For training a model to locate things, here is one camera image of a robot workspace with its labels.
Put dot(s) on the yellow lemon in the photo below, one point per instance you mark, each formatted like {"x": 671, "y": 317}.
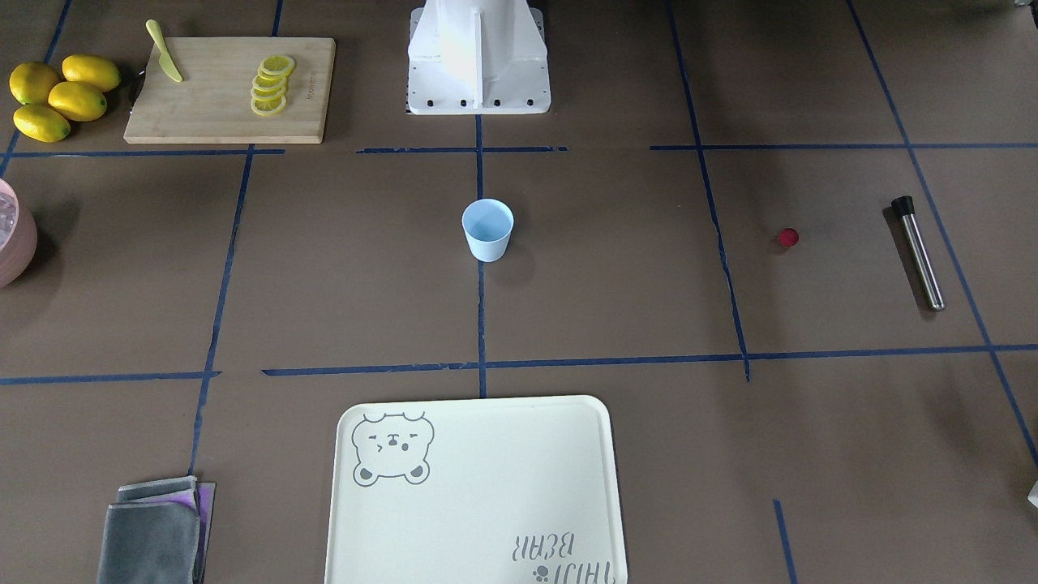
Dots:
{"x": 31, "y": 82}
{"x": 41, "y": 123}
{"x": 78, "y": 101}
{"x": 98, "y": 71}

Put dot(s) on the cream bear serving tray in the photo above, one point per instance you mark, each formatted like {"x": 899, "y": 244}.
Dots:
{"x": 487, "y": 490}

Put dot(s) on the yellow-green plastic knife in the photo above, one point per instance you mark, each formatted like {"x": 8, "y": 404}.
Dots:
{"x": 165, "y": 60}

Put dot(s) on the red strawberry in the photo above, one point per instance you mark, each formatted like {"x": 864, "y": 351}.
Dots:
{"x": 788, "y": 238}

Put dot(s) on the steel muddler black tip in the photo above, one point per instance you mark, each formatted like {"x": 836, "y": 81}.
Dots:
{"x": 905, "y": 211}

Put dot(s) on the purple cloth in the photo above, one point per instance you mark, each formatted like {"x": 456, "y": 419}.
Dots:
{"x": 199, "y": 496}

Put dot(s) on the light blue plastic cup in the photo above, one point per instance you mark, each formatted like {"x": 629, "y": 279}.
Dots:
{"x": 488, "y": 224}

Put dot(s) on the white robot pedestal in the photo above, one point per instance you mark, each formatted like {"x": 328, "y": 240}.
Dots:
{"x": 477, "y": 58}

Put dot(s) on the pink bowl of ice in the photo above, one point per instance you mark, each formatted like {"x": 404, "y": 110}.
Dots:
{"x": 19, "y": 235}

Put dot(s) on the bamboo cutting board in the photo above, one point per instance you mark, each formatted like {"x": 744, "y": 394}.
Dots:
{"x": 212, "y": 104}

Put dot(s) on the lemon slices stack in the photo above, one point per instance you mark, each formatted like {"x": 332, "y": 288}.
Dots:
{"x": 269, "y": 87}

